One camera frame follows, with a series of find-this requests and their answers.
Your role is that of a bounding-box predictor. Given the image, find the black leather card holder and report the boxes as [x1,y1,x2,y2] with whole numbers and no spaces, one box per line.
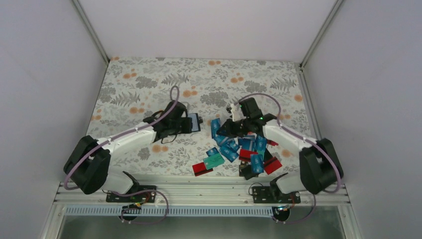
[188,113,203,133]

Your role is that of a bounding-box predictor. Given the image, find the blue VIP card with chip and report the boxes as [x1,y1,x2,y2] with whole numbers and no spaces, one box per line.
[210,118,221,138]

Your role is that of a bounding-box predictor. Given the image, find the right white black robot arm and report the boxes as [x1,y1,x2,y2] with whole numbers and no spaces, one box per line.
[217,96,344,203]

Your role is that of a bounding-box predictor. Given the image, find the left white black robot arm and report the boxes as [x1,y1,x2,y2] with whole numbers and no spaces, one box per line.
[64,100,193,202]

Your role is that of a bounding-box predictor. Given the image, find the blue card centre pile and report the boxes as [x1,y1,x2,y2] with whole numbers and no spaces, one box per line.
[238,135,256,151]

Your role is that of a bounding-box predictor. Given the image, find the blue striped card upper left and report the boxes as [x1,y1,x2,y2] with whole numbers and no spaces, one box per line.
[213,134,232,146]

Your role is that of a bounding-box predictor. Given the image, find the blue card upper right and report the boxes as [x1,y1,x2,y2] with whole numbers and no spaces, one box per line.
[255,135,267,154]

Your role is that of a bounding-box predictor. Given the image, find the red card middle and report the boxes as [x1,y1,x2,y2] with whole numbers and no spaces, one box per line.
[239,148,258,162]

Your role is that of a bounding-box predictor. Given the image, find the red card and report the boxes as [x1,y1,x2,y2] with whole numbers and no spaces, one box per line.
[263,157,282,175]
[239,148,258,162]
[192,162,213,177]

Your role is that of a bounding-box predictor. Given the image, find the blue logo card with chip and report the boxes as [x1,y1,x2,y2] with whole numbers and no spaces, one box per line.
[219,146,239,163]

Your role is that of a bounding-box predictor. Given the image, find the blue VIP card lower right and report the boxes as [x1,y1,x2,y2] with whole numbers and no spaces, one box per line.
[250,154,264,174]

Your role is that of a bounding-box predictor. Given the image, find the green VIP card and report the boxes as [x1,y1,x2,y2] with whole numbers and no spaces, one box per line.
[203,154,225,170]

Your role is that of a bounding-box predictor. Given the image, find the black card bottom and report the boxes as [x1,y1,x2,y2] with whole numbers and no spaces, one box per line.
[239,164,259,180]

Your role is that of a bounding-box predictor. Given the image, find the red card lower right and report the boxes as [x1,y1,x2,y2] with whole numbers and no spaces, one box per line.
[263,157,282,175]

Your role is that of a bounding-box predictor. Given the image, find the red card lower left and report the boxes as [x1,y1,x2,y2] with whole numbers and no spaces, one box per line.
[192,162,213,177]

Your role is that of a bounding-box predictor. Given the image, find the floral patterned table mat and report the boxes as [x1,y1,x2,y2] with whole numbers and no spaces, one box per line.
[88,57,314,176]

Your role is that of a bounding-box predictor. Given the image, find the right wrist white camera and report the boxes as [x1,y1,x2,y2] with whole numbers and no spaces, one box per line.
[226,104,242,121]

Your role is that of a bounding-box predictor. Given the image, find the aluminium front rail frame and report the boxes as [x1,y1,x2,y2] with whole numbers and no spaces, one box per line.
[54,175,350,206]

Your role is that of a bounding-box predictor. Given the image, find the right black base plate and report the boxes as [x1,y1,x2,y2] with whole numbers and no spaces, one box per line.
[251,186,301,204]

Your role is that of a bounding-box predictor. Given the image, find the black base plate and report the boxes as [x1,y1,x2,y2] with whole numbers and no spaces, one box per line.
[251,186,301,204]
[105,185,157,203]

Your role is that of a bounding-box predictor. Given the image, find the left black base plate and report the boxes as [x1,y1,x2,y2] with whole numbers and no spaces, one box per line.
[105,185,157,203]

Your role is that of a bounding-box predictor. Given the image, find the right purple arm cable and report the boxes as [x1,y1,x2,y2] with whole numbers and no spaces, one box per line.
[230,93,342,226]

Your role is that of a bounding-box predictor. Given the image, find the grey slotted cable duct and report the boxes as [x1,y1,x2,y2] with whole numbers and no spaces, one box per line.
[64,205,273,218]

